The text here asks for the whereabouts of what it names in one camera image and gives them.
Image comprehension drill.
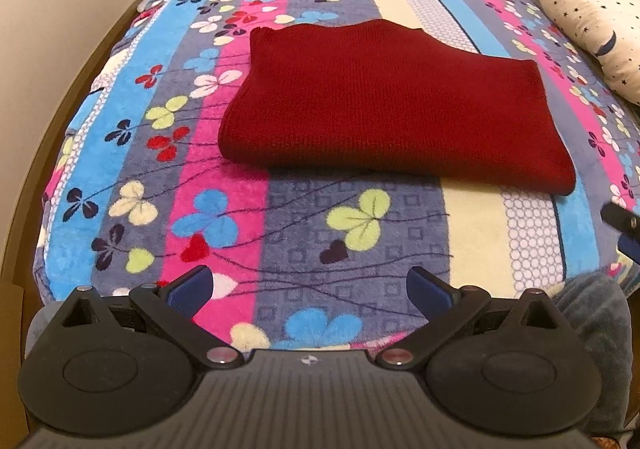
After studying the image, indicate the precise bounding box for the red knit sweater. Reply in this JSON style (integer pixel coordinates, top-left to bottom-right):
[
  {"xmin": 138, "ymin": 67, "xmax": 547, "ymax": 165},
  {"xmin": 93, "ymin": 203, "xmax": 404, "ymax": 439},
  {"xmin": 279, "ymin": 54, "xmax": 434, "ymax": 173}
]
[{"xmin": 218, "ymin": 19, "xmax": 576, "ymax": 196}]

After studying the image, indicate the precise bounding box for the colourful floral striped blanket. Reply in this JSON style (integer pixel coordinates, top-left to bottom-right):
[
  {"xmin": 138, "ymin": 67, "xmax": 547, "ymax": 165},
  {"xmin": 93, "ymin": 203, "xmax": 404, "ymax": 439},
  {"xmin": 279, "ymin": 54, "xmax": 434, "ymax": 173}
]
[{"xmin": 34, "ymin": 0, "xmax": 639, "ymax": 351}]

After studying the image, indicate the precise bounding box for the wooden bed frame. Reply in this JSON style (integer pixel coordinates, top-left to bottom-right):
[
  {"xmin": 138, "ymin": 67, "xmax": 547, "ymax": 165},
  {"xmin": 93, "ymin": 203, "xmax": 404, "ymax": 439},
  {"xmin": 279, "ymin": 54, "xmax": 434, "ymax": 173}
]
[{"xmin": 1, "ymin": 0, "xmax": 142, "ymax": 448}]

